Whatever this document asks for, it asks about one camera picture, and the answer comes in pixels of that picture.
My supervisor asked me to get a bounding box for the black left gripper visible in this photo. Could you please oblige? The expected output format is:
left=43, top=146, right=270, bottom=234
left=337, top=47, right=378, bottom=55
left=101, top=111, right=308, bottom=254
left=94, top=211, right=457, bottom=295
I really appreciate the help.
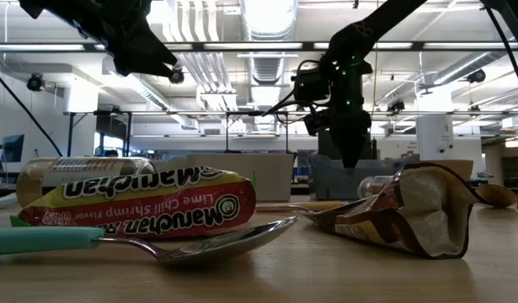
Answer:
left=18, top=0, right=179, bottom=78

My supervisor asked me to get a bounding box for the black background frame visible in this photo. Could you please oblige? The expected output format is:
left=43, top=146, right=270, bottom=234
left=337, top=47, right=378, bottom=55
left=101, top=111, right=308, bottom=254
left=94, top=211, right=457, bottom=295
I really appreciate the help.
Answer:
left=64, top=109, right=518, bottom=155

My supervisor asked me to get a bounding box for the black ceiling camera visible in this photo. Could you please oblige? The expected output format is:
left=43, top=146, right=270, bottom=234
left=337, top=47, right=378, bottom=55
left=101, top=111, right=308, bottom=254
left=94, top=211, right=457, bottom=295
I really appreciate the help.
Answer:
left=467, top=68, right=487, bottom=84
left=168, top=66, right=186, bottom=85
left=25, top=72, right=45, bottom=93
left=387, top=98, right=407, bottom=114

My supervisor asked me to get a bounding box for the plain silver spoon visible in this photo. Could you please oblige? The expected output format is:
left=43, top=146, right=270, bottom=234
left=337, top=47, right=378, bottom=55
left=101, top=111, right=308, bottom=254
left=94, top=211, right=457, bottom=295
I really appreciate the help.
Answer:
left=283, top=205, right=327, bottom=216

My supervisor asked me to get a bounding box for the orange brown snack pouch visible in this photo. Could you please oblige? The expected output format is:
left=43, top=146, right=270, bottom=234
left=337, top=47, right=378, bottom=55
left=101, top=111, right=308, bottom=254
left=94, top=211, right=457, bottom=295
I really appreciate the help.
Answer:
left=302, top=162, right=494, bottom=260

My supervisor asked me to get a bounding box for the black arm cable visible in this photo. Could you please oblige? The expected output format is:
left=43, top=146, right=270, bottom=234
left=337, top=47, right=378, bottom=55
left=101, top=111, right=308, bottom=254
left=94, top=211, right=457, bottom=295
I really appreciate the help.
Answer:
left=483, top=3, right=518, bottom=109
left=0, top=62, right=65, bottom=158

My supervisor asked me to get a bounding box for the orange bowl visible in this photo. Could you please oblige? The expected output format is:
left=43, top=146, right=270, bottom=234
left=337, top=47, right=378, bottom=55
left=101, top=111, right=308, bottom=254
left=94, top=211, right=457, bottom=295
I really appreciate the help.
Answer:
left=418, top=158, right=475, bottom=182

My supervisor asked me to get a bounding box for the lime chili shrimp ramen packet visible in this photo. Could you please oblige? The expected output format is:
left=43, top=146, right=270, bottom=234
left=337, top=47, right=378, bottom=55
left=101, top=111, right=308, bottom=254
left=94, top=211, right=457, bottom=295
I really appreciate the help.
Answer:
left=10, top=166, right=259, bottom=240

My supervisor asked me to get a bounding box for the orange handled spoon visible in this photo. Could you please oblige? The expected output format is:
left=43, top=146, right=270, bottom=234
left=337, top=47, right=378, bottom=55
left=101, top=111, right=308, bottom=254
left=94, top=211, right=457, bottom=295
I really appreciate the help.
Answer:
left=255, top=199, right=346, bottom=214

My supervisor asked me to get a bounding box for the teal handled spoon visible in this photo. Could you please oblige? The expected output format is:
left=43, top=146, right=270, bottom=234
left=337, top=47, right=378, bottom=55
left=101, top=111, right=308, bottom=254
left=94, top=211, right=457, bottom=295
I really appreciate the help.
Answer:
left=0, top=215, right=301, bottom=267

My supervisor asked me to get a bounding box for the large glass spice jar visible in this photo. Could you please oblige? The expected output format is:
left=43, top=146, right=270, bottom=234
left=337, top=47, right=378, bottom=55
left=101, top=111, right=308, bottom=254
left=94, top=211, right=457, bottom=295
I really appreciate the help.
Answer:
left=16, top=156, right=158, bottom=208

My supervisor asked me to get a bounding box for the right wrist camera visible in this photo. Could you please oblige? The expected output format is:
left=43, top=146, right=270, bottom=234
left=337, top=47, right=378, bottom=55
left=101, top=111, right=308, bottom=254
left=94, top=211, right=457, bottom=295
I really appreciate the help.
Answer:
left=302, top=109, right=332, bottom=136

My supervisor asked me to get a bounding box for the dark grey plastic bin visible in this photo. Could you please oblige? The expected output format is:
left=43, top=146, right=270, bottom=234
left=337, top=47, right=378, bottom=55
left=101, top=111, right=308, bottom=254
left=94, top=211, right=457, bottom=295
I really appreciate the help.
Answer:
left=311, top=153, right=420, bottom=201

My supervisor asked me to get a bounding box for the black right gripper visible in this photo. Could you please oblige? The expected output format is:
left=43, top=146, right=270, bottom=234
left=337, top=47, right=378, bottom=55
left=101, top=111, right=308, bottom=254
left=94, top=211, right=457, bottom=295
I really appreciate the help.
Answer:
left=325, top=57, right=374, bottom=169

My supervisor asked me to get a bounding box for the small glass spice jar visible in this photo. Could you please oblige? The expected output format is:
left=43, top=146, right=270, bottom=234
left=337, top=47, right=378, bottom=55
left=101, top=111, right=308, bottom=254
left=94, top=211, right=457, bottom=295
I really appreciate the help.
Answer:
left=357, top=175, right=394, bottom=199

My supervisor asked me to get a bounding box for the blue screen monitor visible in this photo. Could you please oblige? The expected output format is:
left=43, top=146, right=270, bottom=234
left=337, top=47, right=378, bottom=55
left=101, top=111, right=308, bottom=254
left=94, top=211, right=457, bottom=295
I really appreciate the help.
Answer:
left=1, top=133, right=26, bottom=163

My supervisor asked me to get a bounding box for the silver ventilation duct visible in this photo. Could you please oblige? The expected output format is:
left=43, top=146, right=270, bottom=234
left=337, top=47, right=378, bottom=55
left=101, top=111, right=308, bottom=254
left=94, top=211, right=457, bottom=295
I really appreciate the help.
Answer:
left=240, top=0, right=300, bottom=136

